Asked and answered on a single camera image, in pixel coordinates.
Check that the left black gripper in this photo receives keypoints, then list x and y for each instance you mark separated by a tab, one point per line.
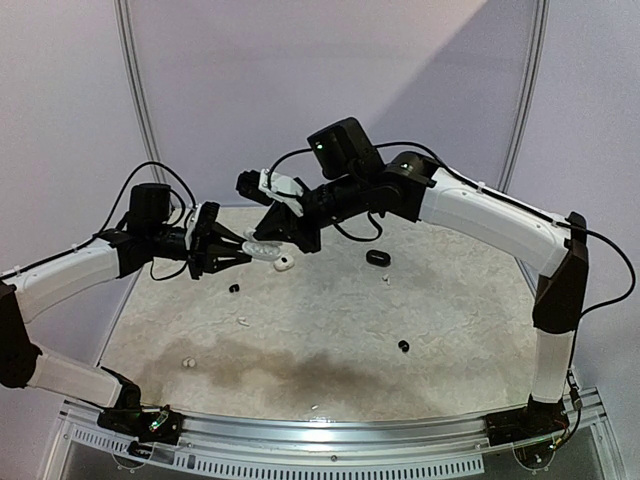
203	246

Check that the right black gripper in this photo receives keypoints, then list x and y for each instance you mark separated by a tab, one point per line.
297	220

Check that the white oval charging case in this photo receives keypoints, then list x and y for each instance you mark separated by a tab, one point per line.
258	249

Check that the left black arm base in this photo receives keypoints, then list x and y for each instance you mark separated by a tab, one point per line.
155	424

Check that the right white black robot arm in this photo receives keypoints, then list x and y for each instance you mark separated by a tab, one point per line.
418	186

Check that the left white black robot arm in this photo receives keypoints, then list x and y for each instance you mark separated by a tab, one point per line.
145	234

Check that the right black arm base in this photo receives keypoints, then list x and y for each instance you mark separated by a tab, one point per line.
533	420

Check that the small white charging case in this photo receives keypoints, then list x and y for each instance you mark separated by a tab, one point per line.
284	263

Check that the black oval charging case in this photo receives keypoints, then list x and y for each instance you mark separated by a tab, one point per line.
378	258

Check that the black earbud right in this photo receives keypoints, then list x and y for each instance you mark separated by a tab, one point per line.
404	346

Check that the aluminium front rail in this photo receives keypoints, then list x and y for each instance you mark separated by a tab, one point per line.
218	447

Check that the left aluminium corner post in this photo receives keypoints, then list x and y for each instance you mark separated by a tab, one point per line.
124	23

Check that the aluminium corner post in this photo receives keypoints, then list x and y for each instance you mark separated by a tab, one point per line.
526	93
124	23

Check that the right aluminium corner post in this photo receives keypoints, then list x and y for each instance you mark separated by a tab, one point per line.
526	93

